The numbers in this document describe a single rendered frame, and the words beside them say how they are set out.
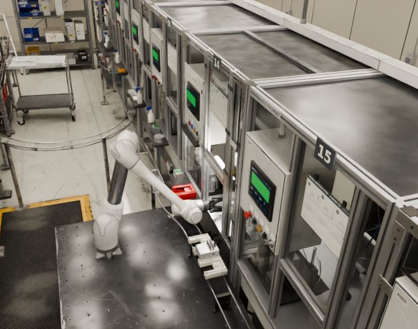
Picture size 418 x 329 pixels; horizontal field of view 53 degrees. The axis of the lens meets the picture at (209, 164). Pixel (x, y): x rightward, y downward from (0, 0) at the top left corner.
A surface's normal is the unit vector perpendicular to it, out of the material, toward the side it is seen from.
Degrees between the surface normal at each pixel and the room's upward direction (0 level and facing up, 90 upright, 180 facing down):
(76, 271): 0
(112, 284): 0
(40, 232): 0
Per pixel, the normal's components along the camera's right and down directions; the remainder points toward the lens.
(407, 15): -0.94, 0.14
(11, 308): 0.03, -0.86
